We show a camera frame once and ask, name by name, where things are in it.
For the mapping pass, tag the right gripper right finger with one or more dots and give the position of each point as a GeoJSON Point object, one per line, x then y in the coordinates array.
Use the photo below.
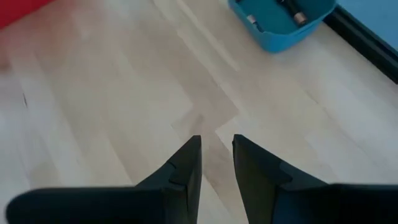
{"type": "Point", "coordinates": [258, 174]}

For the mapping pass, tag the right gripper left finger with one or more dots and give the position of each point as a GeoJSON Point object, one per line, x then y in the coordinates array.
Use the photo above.
{"type": "Point", "coordinates": [183, 168]}

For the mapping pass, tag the small black silver-tipped battery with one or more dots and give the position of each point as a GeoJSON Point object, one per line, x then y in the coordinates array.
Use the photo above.
{"type": "Point", "coordinates": [255, 22]}

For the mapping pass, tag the large black battery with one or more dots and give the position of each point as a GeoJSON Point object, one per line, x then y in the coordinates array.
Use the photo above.
{"type": "Point", "coordinates": [295, 14]}

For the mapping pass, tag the small teal plastic bin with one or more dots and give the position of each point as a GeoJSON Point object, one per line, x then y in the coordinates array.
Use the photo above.
{"type": "Point", "coordinates": [280, 40]}

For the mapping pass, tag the long red plastic bin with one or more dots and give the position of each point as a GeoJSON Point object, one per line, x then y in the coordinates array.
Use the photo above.
{"type": "Point", "coordinates": [18, 9]}

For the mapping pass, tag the black aluminium table frame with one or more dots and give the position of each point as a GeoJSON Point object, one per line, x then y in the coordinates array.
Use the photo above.
{"type": "Point", "coordinates": [367, 46]}

